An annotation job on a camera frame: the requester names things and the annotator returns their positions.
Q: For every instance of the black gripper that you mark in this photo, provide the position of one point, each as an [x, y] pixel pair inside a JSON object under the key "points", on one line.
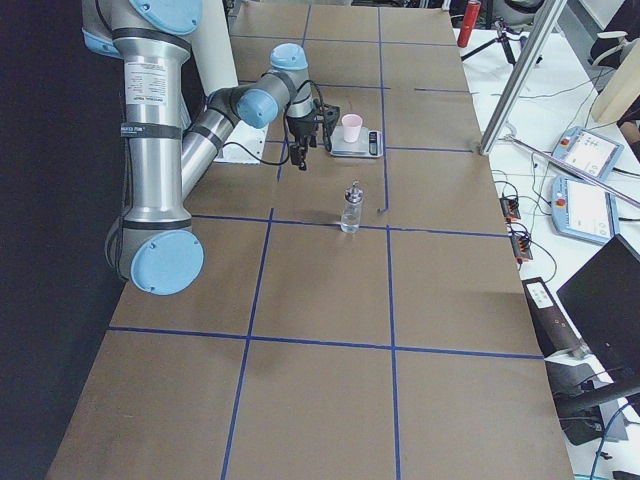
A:
{"points": [[300, 128]]}

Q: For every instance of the pink plastic cup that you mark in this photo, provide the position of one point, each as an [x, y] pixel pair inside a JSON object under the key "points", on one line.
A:
{"points": [[351, 127]]}

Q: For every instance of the glass bottle with metal pourer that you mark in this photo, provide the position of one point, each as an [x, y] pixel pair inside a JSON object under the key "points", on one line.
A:
{"points": [[351, 213]]}

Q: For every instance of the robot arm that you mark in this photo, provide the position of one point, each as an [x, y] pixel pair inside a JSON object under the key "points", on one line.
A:
{"points": [[182, 101]]}

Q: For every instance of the digital kitchen scale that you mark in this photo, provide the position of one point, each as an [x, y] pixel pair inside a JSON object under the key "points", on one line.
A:
{"points": [[369, 144]]}

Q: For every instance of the orange black connector box far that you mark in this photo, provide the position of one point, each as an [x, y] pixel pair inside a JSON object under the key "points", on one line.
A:
{"points": [[509, 204]]}

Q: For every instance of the orange black connector box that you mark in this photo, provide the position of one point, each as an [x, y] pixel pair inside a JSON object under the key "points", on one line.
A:
{"points": [[521, 241], [509, 204]]}

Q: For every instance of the red cylinder bottle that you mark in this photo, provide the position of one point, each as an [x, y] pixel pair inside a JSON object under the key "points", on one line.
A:
{"points": [[470, 17]]}

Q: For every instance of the orange black connector box near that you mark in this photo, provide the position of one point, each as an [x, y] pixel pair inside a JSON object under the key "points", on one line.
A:
{"points": [[521, 241]]}

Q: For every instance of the blue teach pendant near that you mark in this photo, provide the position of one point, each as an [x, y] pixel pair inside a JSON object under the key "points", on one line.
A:
{"points": [[582, 211]]}

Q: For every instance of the blue teach pendant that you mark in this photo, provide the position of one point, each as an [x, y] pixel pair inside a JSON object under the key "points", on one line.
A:
{"points": [[582, 211], [589, 152]]}

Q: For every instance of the blue teach pendant far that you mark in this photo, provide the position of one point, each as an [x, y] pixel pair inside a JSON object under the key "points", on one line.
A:
{"points": [[589, 152]]}

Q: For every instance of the black device with label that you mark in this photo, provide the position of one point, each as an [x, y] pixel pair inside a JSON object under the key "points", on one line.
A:
{"points": [[553, 330]]}

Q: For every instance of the white office chair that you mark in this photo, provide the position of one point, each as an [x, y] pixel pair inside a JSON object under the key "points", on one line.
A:
{"points": [[611, 48]]}

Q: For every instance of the black computer monitor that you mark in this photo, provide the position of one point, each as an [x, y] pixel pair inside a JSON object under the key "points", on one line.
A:
{"points": [[602, 301]]}

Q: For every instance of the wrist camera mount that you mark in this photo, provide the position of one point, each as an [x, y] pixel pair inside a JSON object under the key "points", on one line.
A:
{"points": [[326, 118]]}

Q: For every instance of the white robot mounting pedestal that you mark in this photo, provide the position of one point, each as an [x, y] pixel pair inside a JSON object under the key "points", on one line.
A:
{"points": [[220, 125]]}

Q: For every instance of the aluminium frame post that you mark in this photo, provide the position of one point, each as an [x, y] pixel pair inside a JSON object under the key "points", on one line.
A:
{"points": [[543, 26]]}

